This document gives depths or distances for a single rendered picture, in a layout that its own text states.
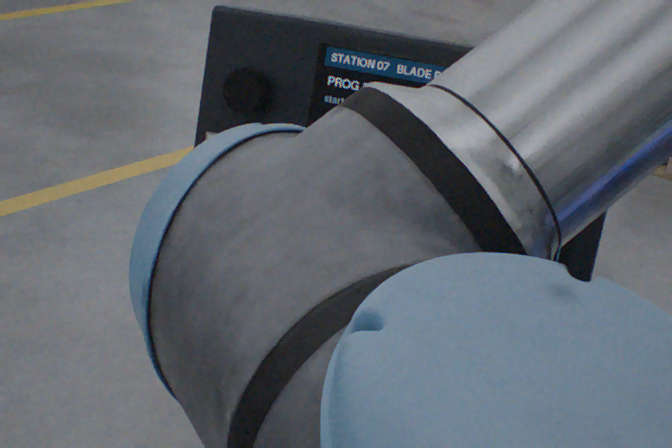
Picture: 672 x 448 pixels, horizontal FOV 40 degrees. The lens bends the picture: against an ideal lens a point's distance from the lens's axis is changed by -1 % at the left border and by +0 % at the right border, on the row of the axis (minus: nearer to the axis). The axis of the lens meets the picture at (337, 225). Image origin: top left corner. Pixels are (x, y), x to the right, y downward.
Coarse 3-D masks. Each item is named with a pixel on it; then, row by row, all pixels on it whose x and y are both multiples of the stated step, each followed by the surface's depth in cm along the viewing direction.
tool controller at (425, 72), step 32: (224, 32) 58; (256, 32) 57; (288, 32) 56; (320, 32) 56; (352, 32) 56; (384, 32) 55; (224, 64) 58; (256, 64) 57; (288, 64) 57; (320, 64) 56; (352, 64) 56; (384, 64) 55; (416, 64) 55; (448, 64) 54; (224, 96) 57; (256, 96) 56; (288, 96) 57; (320, 96) 56; (224, 128) 59; (576, 256) 54
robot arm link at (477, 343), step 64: (448, 256) 27; (512, 256) 28; (320, 320) 28; (384, 320) 24; (448, 320) 25; (512, 320) 25; (576, 320) 25; (640, 320) 26; (256, 384) 28; (320, 384) 26; (384, 384) 22; (448, 384) 22; (512, 384) 23; (576, 384) 23; (640, 384) 24
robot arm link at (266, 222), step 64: (576, 0) 36; (640, 0) 35; (512, 64) 35; (576, 64) 34; (640, 64) 34; (256, 128) 38; (320, 128) 35; (384, 128) 33; (448, 128) 33; (512, 128) 34; (576, 128) 34; (640, 128) 35; (192, 192) 35; (256, 192) 34; (320, 192) 32; (384, 192) 32; (448, 192) 32; (512, 192) 33; (576, 192) 35; (192, 256) 33; (256, 256) 31; (320, 256) 30; (384, 256) 30; (192, 320) 32; (256, 320) 29; (192, 384) 31
